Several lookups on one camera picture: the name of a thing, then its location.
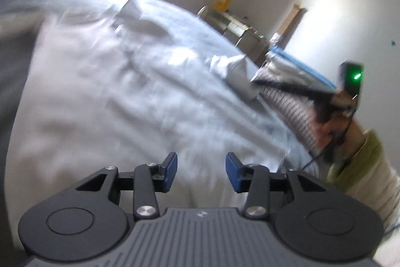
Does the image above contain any white shirt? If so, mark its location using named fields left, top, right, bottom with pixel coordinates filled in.
left=9, top=0, right=301, bottom=214

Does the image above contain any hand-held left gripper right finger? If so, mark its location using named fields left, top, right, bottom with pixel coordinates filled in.
left=225, top=152, right=332, bottom=219

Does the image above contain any person's right hand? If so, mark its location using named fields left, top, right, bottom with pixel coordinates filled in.
left=314, top=117, right=365, bottom=161

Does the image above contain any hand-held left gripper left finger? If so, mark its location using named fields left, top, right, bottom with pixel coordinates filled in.
left=76, top=152, right=178, bottom=219

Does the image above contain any grey bed sheet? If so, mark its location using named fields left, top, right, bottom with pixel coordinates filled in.
left=0, top=0, right=319, bottom=255

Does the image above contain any metal desk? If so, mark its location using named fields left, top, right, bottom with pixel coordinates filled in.
left=200, top=6, right=269, bottom=64

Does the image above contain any blue folded cloth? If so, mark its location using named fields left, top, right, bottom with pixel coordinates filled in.
left=269, top=46, right=338, bottom=89

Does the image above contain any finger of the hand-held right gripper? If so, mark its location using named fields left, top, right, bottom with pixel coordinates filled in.
left=254, top=81, right=316, bottom=99

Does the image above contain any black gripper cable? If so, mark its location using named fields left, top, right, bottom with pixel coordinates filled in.
left=301, top=111, right=357, bottom=170

